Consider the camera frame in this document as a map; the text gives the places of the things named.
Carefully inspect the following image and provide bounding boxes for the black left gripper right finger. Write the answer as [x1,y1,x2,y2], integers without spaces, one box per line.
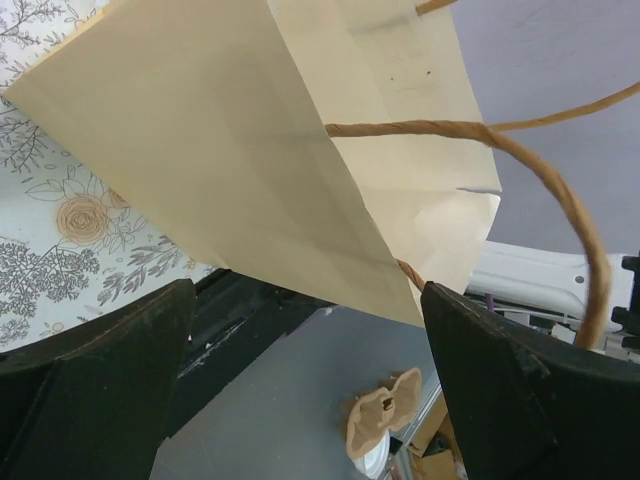
[421,282,639,480]

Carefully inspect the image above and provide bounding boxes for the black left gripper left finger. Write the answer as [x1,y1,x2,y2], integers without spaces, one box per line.
[1,280,196,479]

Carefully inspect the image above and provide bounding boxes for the cream paper bag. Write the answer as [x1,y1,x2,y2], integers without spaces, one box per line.
[1,1,616,349]

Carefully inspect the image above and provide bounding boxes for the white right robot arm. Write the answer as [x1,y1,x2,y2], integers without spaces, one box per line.
[466,241,589,327]

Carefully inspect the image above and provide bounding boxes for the brown paper scrap below table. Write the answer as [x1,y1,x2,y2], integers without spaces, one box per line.
[343,367,423,460]

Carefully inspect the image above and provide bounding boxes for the floral patterned table mat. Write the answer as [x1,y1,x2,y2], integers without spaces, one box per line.
[0,0,226,351]

